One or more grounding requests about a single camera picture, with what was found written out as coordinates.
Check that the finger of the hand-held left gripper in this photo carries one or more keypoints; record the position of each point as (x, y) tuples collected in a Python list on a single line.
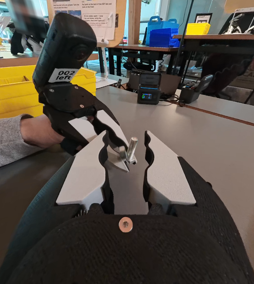
[(109, 124), (82, 128)]

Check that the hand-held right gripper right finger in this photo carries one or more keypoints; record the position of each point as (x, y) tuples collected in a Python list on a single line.
[(169, 177)]

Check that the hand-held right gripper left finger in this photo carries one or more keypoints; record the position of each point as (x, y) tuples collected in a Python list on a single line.
[(82, 177)]

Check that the steel hex bolt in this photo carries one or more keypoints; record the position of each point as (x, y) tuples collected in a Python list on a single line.
[(131, 148)]

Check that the person's left forearm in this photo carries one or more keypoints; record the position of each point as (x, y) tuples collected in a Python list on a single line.
[(3, 142)]

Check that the person's left hand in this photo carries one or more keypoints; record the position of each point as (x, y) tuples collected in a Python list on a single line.
[(38, 131)]

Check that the wooden instruction board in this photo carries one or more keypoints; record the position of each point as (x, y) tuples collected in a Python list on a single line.
[(85, 22), (244, 5)]

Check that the black white gripper pair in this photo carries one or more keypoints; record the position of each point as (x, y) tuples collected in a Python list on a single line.
[(240, 24), (17, 44)]

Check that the black device with colour screen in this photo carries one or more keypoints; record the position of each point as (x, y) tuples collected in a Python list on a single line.
[(149, 88)]

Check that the wooden top table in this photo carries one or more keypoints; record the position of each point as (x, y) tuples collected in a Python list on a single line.
[(217, 37), (7, 63), (140, 47)]

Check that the dark brown box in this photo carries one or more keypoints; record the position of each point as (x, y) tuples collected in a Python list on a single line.
[(172, 83)]

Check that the large yellow plastic bin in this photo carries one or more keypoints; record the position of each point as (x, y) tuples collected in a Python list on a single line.
[(7, 99)]

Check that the small yellow plastic bin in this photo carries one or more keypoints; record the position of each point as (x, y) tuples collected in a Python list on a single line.
[(197, 28)]

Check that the black framed sign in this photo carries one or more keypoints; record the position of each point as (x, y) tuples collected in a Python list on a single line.
[(203, 18)]

